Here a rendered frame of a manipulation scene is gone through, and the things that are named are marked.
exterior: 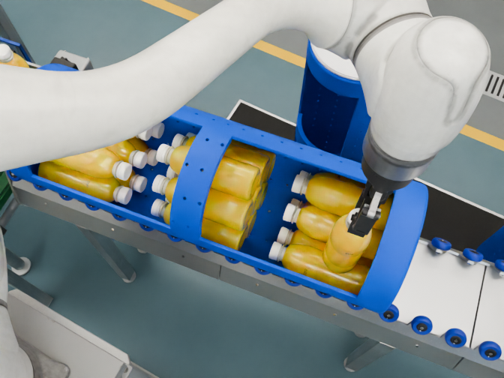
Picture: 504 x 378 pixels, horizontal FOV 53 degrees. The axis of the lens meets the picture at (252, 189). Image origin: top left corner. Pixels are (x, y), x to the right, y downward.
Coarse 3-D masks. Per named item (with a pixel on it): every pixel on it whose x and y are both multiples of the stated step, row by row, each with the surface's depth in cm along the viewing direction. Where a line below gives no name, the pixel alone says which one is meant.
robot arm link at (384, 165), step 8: (368, 128) 62; (368, 136) 62; (368, 144) 63; (368, 152) 63; (376, 152) 61; (384, 152) 60; (368, 160) 64; (376, 160) 62; (384, 160) 61; (392, 160) 60; (400, 160) 60; (424, 160) 60; (376, 168) 64; (384, 168) 62; (392, 168) 62; (400, 168) 61; (408, 168) 61; (416, 168) 61; (424, 168) 63; (384, 176) 64; (392, 176) 63; (400, 176) 63; (408, 176) 63; (416, 176) 64
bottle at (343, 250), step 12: (336, 228) 91; (336, 240) 92; (348, 240) 89; (360, 240) 89; (324, 252) 103; (336, 252) 95; (348, 252) 92; (360, 252) 93; (336, 264) 100; (348, 264) 98
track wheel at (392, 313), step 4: (392, 304) 112; (388, 308) 111; (392, 308) 111; (396, 308) 112; (384, 312) 112; (388, 312) 112; (392, 312) 112; (396, 312) 111; (380, 316) 113; (384, 316) 113; (388, 316) 112; (392, 316) 112; (396, 316) 112; (384, 320) 113; (388, 320) 113; (392, 320) 112
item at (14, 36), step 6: (0, 6) 154; (0, 12) 154; (0, 18) 155; (6, 18) 158; (0, 24) 157; (6, 24) 158; (12, 24) 161; (0, 30) 160; (6, 30) 159; (12, 30) 162; (6, 36) 162; (12, 36) 163; (18, 36) 165; (18, 42) 166; (24, 48) 170
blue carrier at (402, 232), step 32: (192, 128) 123; (224, 128) 104; (192, 160) 99; (288, 160) 119; (320, 160) 101; (352, 160) 106; (64, 192) 112; (192, 192) 99; (288, 192) 123; (416, 192) 98; (160, 224) 106; (192, 224) 102; (256, 224) 123; (288, 224) 123; (416, 224) 93; (256, 256) 115; (384, 256) 93; (320, 288) 102; (384, 288) 94
